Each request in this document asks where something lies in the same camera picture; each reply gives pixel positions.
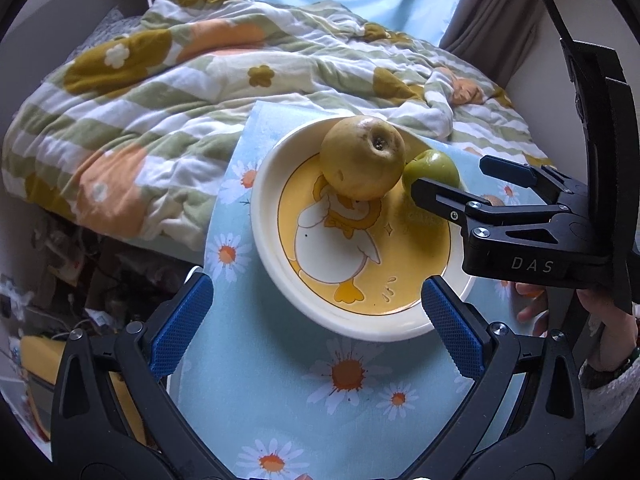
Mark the green apple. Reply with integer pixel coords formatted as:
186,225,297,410
401,148,460,194

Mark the large yellow pear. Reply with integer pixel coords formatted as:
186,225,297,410
319,116,406,200

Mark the large orange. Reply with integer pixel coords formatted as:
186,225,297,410
515,284,546,299

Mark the person's right hand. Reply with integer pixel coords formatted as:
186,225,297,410
518,289,639,373

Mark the cream bowl with duck print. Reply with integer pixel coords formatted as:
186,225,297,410
250,118,474,342

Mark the blue daisy tablecloth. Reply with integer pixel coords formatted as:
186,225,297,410
171,101,532,479

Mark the right brown curtain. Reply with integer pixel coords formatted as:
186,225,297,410
439,0,544,88

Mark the floral striped quilt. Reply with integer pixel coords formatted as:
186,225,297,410
1,0,547,251

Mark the patterned pillow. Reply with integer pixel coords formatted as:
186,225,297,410
68,6,142,60

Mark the grey bed headboard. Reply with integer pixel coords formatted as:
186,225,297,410
0,0,151,82

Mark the black cable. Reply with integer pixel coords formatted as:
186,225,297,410
522,0,576,47

